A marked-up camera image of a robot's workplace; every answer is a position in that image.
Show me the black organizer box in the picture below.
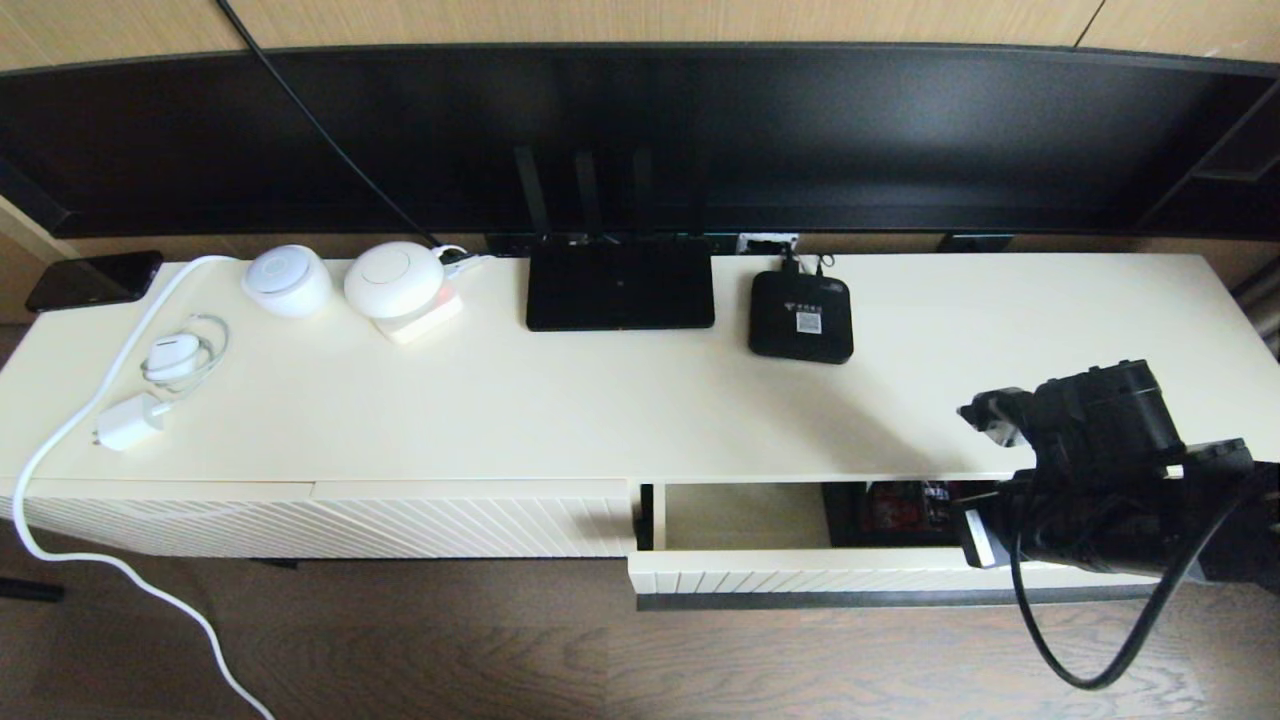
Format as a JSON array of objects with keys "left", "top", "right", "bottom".
[{"left": 822, "top": 481, "right": 1001, "bottom": 549}]

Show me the white oval charger with cord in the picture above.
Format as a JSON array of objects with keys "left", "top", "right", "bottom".
[{"left": 140, "top": 313, "right": 231, "bottom": 394}]

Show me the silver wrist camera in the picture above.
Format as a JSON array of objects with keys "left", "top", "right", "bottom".
[{"left": 960, "top": 390, "right": 1029, "bottom": 448}]

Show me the white power adapter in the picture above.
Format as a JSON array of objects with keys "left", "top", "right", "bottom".
[{"left": 93, "top": 391, "right": 173, "bottom": 452}]

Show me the grey pleated curtain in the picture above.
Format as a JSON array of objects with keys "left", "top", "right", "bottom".
[{"left": 1228, "top": 255, "right": 1280, "bottom": 361}]

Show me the white ribbed sideboard cabinet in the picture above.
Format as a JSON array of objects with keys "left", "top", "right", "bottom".
[{"left": 0, "top": 250, "right": 1280, "bottom": 561}]

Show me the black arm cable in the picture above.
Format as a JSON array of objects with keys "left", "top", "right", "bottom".
[{"left": 1008, "top": 470, "right": 1271, "bottom": 693}]

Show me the red green snack packet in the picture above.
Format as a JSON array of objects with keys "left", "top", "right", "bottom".
[{"left": 868, "top": 484, "right": 928, "bottom": 533}]

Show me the large black flat television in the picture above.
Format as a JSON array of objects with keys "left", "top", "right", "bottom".
[{"left": 0, "top": 40, "right": 1280, "bottom": 241}]

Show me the thick white power cable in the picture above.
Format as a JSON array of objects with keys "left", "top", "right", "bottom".
[{"left": 12, "top": 252, "right": 279, "bottom": 720}]

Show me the small white round speaker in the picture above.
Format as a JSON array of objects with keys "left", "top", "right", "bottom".
[{"left": 241, "top": 243, "right": 334, "bottom": 318}]

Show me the pinkish white square base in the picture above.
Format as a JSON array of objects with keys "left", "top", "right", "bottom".
[{"left": 375, "top": 285, "right": 464, "bottom": 346}]

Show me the cream ribbed cabinet front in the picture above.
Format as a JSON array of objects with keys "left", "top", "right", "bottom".
[
  {"left": 312, "top": 476, "right": 637, "bottom": 557},
  {"left": 0, "top": 478, "right": 319, "bottom": 557}
]

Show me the large white dome device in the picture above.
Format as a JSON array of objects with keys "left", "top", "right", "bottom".
[{"left": 343, "top": 240, "right": 446, "bottom": 321}]

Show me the cream ribbed drawer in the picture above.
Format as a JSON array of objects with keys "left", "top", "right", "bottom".
[{"left": 628, "top": 480, "right": 1166, "bottom": 611}]

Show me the black set-top box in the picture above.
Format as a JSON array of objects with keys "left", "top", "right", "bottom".
[{"left": 748, "top": 270, "right": 856, "bottom": 365}]

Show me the black smartphone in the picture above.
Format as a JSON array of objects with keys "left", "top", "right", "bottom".
[{"left": 25, "top": 248, "right": 164, "bottom": 311}]

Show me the thin black hanging cable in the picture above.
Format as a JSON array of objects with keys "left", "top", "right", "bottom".
[{"left": 218, "top": 0, "right": 443, "bottom": 247}]

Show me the black router with antennas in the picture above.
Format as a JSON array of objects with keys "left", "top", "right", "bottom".
[{"left": 513, "top": 145, "right": 717, "bottom": 332}]

